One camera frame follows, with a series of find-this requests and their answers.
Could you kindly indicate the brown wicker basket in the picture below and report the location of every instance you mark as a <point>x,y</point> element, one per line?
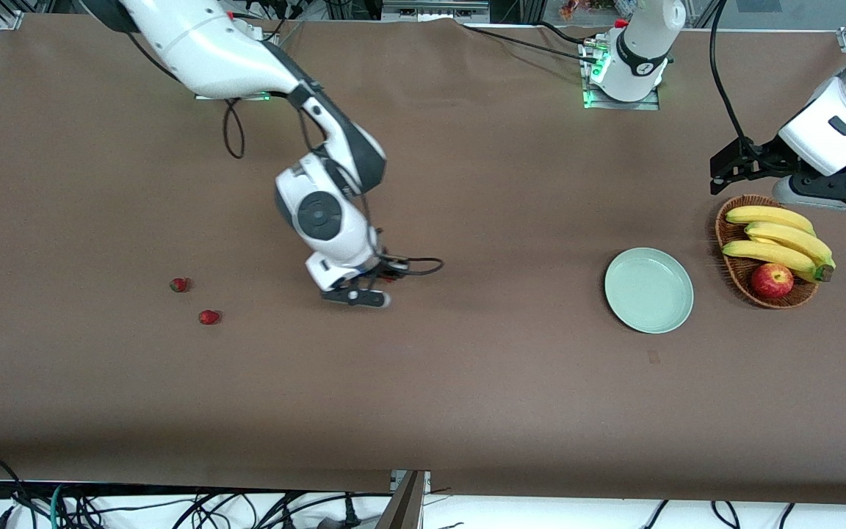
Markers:
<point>739,275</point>

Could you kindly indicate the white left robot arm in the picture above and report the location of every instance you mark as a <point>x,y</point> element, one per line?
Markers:
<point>636,51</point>

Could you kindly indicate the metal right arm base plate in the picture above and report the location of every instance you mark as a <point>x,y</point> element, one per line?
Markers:
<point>258,96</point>

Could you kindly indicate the red apple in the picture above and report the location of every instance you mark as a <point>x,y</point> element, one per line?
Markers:
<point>772,281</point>

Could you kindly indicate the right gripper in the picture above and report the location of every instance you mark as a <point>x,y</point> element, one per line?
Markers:
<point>380,269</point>

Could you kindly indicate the pale green plate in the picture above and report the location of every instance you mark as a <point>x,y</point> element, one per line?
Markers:
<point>648,290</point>

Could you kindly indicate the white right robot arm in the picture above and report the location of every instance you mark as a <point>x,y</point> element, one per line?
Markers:
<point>210,51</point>

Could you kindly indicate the brown table cover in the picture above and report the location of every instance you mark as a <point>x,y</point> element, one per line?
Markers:
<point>423,404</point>

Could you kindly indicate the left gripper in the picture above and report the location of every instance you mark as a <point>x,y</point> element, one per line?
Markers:
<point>767,156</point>

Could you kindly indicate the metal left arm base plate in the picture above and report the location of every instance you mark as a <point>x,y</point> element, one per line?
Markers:
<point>647,105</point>

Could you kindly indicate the yellow banana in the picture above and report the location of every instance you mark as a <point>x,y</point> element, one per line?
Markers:
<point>764,252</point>
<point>768,216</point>
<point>790,236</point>

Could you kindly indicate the grey background device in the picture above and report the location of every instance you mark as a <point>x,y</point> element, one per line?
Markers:
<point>434,11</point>

